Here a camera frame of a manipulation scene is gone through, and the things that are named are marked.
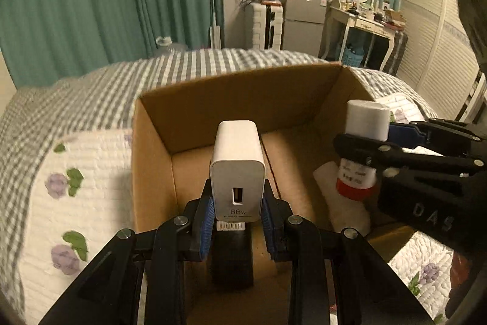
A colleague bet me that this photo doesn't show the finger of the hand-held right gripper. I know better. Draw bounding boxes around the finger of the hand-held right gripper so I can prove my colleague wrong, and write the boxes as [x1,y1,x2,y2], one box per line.
[333,133,487,178]
[388,118,487,159]

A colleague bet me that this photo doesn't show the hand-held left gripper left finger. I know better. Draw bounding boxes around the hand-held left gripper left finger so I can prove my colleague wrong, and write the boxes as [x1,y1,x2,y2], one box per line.
[38,178,214,325]

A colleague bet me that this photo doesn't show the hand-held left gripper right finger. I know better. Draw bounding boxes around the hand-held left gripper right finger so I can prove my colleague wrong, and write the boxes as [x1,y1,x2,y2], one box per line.
[262,178,438,325]

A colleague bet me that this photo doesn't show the white bottle with red band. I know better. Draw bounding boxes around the white bottle with red band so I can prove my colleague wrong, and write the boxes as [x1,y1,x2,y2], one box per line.
[335,100,391,201]

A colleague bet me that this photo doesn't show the white charger block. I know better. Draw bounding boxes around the white charger block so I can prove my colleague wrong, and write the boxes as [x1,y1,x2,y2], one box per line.
[209,120,266,225]

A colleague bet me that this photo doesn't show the cardboard box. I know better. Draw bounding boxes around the cardboard box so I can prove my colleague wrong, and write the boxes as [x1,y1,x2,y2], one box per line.
[131,62,419,325]

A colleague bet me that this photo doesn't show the black box with white label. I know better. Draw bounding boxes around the black box with white label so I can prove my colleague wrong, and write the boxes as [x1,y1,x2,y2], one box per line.
[210,221,255,288]

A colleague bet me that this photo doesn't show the white folded cloth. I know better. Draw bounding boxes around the white folded cloth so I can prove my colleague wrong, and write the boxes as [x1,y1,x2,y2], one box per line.
[313,161,372,236]

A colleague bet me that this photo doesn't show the dark striped stool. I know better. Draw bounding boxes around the dark striped stool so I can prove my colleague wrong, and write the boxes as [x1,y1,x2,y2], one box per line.
[380,30,409,75]

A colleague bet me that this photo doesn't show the blue plastic basket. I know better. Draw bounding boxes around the blue plastic basket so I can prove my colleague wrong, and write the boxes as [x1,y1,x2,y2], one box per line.
[342,39,368,67]

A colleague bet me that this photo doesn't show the white louvred wardrobe doors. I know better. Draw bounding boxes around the white louvred wardrobe doors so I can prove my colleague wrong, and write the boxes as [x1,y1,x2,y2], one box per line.
[396,0,481,117]

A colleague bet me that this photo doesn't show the white dressing table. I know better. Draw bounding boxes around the white dressing table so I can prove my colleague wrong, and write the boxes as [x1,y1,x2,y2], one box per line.
[319,2,405,73]

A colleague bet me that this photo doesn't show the grey fridge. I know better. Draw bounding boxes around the grey fridge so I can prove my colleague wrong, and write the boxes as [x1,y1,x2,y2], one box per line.
[279,0,328,58]

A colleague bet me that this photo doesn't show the white suitcase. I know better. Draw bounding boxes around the white suitcase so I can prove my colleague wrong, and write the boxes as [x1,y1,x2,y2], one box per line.
[250,1,284,51]

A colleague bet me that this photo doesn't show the grey gingham blanket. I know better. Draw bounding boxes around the grey gingham blanket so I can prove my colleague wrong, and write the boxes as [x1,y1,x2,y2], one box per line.
[0,48,438,314]

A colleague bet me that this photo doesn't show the clear water jug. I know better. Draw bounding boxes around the clear water jug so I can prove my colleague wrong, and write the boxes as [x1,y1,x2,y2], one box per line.
[146,36,188,61]

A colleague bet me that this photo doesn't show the white mop pole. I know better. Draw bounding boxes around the white mop pole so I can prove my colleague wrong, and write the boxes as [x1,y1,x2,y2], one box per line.
[207,0,223,51]

